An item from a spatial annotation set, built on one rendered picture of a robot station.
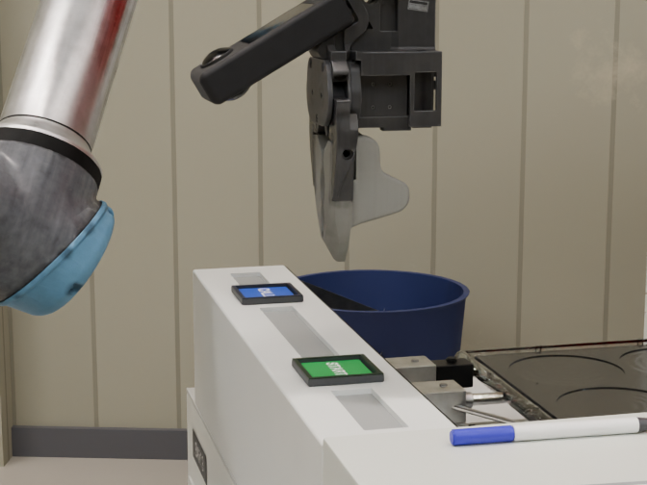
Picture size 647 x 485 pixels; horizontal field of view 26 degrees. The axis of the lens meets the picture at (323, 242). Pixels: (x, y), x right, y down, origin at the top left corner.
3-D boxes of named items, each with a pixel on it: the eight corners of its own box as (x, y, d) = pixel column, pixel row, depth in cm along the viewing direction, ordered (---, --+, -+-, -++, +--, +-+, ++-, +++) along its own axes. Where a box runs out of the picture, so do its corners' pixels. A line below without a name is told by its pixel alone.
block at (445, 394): (452, 410, 120) (453, 376, 120) (466, 422, 117) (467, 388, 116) (363, 417, 118) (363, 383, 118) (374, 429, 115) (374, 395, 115)
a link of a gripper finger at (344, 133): (358, 203, 96) (359, 74, 94) (336, 204, 95) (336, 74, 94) (343, 193, 100) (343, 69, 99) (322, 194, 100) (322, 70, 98)
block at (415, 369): (425, 384, 128) (425, 353, 127) (436, 395, 125) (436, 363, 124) (339, 391, 126) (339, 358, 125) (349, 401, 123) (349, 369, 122)
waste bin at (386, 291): (461, 480, 353) (466, 252, 342) (469, 553, 308) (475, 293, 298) (264, 476, 356) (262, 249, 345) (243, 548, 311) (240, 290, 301)
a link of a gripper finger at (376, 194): (414, 266, 99) (415, 136, 97) (332, 269, 98) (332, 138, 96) (401, 257, 102) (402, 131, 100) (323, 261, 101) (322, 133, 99)
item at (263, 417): (284, 396, 145) (284, 264, 142) (461, 637, 92) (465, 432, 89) (194, 403, 142) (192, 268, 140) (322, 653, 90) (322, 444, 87)
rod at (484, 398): (505, 402, 120) (505, 387, 120) (511, 407, 119) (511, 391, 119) (454, 406, 119) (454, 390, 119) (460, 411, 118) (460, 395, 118)
